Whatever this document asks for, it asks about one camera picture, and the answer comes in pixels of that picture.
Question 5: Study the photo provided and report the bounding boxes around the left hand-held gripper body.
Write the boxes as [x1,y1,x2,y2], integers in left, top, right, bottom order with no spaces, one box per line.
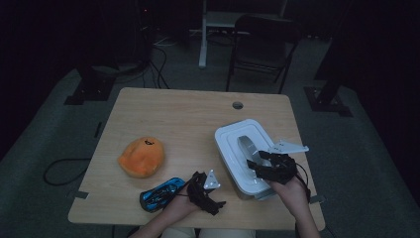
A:
[186,169,222,207]

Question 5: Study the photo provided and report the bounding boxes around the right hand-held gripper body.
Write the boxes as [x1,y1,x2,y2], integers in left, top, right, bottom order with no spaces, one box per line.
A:
[263,139,310,185]

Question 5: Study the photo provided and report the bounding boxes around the white box lid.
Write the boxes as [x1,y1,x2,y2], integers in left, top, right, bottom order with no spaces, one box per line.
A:
[214,118,285,197]

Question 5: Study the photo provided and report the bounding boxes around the blue toy car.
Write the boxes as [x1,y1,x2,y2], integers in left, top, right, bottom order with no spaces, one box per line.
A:
[139,177,187,213]

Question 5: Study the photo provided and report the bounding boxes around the orange plush toy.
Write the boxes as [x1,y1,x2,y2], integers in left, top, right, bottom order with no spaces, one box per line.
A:
[117,136,165,179]

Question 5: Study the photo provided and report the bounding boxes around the person's left hand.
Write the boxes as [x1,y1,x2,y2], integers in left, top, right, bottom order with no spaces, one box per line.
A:
[159,189,203,223]

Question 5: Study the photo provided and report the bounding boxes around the person's right hand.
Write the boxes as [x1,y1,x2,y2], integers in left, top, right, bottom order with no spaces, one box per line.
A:
[268,177,310,217]

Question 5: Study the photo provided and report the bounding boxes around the black stand base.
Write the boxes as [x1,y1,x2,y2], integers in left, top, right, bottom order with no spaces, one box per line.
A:
[303,84,354,118]
[63,64,117,106]

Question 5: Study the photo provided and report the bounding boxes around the black folding chair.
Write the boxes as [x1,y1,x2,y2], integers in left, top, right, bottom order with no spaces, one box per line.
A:
[225,14,303,95]

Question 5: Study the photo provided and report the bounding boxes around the small black bar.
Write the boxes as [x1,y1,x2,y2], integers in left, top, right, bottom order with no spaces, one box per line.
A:
[93,121,104,140]

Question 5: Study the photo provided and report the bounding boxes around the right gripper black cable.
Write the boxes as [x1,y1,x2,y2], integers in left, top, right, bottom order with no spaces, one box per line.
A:
[292,162,312,203]

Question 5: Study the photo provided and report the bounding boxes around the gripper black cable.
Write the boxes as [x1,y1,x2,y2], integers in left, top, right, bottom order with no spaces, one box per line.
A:
[292,162,312,203]
[162,177,199,212]

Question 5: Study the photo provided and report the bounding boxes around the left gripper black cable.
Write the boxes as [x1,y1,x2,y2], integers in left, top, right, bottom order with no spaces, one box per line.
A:
[162,177,199,212]

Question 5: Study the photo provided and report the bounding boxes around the black floor cables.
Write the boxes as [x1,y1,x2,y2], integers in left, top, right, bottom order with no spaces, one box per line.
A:
[142,39,171,90]

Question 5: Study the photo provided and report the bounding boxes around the white desk frame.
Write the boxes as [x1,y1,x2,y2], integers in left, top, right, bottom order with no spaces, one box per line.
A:
[197,0,289,69]

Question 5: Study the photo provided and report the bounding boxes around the black floor cable loop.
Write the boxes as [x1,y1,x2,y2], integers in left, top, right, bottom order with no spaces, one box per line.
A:
[43,158,92,187]

